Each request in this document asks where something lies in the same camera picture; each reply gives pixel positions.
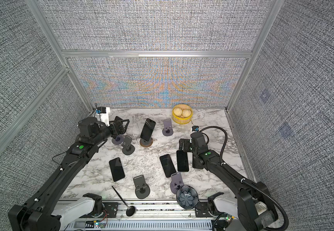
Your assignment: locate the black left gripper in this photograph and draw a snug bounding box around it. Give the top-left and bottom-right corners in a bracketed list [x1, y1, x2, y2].
[92, 118, 129, 147]

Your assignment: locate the purple-edged black phone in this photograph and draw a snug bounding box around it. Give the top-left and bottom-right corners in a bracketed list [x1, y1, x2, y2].
[159, 154, 176, 178]

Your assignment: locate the teal-edged black phone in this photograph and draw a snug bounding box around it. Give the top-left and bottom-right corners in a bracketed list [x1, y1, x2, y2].
[109, 157, 125, 182]

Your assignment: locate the blue-edged phone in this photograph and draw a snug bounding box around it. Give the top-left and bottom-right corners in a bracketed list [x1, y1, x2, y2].
[114, 116, 124, 124]

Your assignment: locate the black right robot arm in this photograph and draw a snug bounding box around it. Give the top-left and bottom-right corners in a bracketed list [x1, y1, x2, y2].
[178, 132, 279, 231]

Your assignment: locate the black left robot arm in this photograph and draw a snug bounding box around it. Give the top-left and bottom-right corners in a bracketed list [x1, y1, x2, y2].
[8, 116, 130, 231]

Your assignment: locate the purple-grey back stand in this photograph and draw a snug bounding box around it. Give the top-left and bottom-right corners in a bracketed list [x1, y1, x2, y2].
[162, 118, 174, 137]

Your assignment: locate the dark grey round stand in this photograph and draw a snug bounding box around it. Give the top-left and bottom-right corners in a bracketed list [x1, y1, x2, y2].
[122, 135, 135, 156]

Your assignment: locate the wooden base phone stand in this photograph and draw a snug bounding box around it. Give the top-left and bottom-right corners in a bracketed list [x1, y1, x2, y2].
[140, 138, 153, 148]

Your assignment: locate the cracked black phone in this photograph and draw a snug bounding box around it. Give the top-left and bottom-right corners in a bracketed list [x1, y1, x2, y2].
[140, 118, 156, 141]

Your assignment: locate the purple front phone stand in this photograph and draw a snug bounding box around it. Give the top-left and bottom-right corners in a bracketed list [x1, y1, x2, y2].
[170, 172, 184, 194]

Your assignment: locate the dark grey front stand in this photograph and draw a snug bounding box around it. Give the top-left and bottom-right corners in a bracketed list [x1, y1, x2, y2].
[133, 175, 151, 199]

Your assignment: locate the yellow steamer basket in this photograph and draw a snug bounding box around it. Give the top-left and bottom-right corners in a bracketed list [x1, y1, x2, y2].
[172, 104, 193, 125]

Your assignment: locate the right bun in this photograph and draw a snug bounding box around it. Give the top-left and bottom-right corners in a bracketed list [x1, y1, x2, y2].
[181, 109, 192, 118]

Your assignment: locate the bun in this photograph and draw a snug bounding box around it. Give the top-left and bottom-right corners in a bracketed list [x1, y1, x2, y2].
[173, 107, 183, 117]
[181, 109, 192, 118]

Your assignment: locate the left bun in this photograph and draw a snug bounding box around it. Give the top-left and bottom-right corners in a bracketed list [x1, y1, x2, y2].
[173, 107, 183, 117]

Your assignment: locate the dark flower-shaped bowl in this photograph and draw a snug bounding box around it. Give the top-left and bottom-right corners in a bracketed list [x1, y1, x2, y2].
[176, 185, 199, 210]

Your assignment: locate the black ladle spoon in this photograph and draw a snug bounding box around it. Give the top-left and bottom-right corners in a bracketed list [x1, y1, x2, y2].
[112, 186, 136, 217]

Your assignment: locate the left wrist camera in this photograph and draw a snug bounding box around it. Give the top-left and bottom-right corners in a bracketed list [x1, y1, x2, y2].
[96, 106, 111, 127]

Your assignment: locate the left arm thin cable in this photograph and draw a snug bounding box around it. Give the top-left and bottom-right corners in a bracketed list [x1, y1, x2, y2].
[52, 150, 69, 167]

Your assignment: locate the aluminium front rail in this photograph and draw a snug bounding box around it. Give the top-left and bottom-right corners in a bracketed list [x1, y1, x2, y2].
[36, 199, 280, 231]

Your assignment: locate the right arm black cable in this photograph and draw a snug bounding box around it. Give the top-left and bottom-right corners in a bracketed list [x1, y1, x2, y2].
[199, 126, 289, 231]

